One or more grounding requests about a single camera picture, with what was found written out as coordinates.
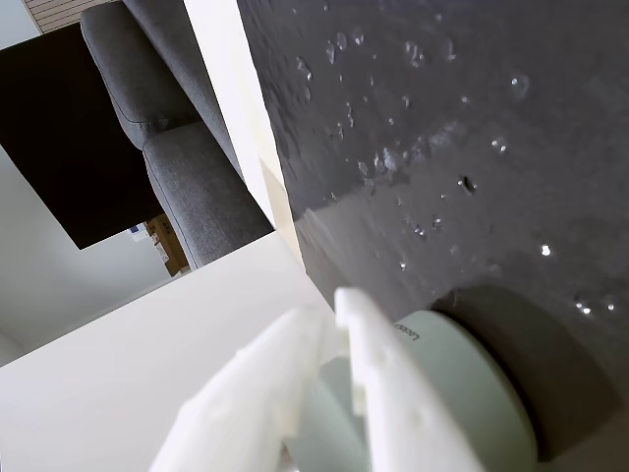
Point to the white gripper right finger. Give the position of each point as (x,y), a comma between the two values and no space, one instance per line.
(393,393)

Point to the black flat panel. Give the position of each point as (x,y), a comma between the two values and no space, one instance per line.
(64,147)

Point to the brown cardboard box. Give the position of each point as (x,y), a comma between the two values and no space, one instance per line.
(169,241)

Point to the black glossy mat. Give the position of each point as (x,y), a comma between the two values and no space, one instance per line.
(442,147)

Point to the grey fabric sofa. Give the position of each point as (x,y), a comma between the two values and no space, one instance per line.
(187,172)

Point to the pale round cup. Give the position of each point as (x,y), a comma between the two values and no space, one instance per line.
(467,393)

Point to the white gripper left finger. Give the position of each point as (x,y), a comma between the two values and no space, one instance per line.
(245,393)

